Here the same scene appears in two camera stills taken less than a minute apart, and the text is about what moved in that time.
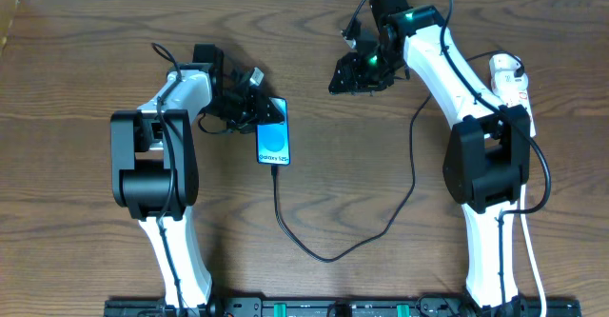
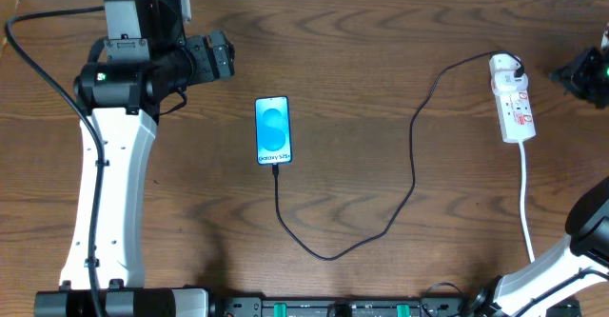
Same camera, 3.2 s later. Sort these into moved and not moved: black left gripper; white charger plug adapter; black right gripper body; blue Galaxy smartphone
Moved: black right gripper body; black left gripper
Not moved: blue Galaxy smartphone; white charger plug adapter
